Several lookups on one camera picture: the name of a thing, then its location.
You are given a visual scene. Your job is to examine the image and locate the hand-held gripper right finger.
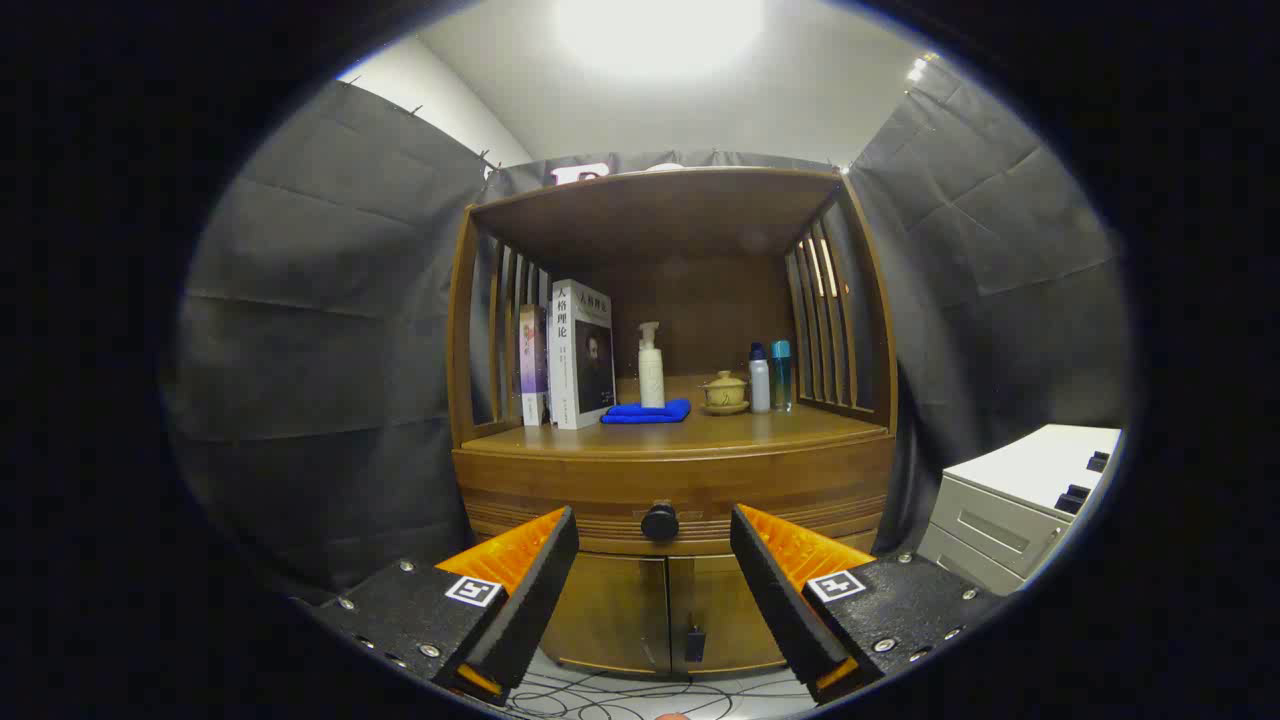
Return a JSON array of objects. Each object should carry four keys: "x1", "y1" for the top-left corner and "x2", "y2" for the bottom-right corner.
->
[{"x1": 729, "y1": 503, "x2": 1004, "y2": 706}]

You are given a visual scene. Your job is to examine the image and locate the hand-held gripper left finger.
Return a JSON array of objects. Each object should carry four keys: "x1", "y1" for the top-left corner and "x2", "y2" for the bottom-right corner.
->
[{"x1": 300, "y1": 505, "x2": 581, "y2": 707}]

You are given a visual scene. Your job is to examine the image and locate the wooden drawer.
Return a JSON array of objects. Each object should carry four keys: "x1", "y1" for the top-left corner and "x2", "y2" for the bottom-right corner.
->
[{"x1": 452, "y1": 432, "x2": 897, "y2": 557}]

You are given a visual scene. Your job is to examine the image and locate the wooden cabinet door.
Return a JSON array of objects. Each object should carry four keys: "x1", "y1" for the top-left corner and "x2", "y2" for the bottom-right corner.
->
[
  {"x1": 668, "y1": 553, "x2": 881, "y2": 673},
  {"x1": 540, "y1": 553, "x2": 671, "y2": 673}
]

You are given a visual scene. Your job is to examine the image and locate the wooden countertop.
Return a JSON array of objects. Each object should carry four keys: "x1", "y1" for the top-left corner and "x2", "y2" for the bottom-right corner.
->
[{"x1": 462, "y1": 375, "x2": 891, "y2": 459}]

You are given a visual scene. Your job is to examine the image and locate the grey filing cabinet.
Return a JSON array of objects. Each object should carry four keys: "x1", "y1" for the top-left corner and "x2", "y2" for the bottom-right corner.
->
[{"x1": 915, "y1": 424, "x2": 1123, "y2": 597}]

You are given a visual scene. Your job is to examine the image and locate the wooden cabinet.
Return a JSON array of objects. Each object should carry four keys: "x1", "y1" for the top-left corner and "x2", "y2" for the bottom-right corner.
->
[{"x1": 445, "y1": 166, "x2": 899, "y2": 679}]

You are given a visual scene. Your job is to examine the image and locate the blue folded cloth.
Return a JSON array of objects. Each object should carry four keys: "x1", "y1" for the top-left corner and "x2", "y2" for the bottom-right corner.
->
[{"x1": 600, "y1": 398, "x2": 693, "y2": 425}]

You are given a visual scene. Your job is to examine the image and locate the thin purple book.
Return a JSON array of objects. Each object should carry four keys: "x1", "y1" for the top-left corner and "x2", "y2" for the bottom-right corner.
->
[{"x1": 518, "y1": 304, "x2": 553, "y2": 428}]

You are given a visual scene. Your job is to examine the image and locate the thick white portrait book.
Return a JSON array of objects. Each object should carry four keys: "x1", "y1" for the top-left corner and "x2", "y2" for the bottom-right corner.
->
[{"x1": 548, "y1": 279, "x2": 617, "y2": 431}]

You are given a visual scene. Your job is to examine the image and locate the white pump bottle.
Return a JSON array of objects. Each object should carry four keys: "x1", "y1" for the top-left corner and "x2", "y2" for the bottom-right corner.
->
[{"x1": 638, "y1": 321, "x2": 666, "y2": 409}]

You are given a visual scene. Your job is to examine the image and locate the black floor cables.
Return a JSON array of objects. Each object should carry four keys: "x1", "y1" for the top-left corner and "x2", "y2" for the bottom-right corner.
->
[{"x1": 505, "y1": 668, "x2": 816, "y2": 720}]

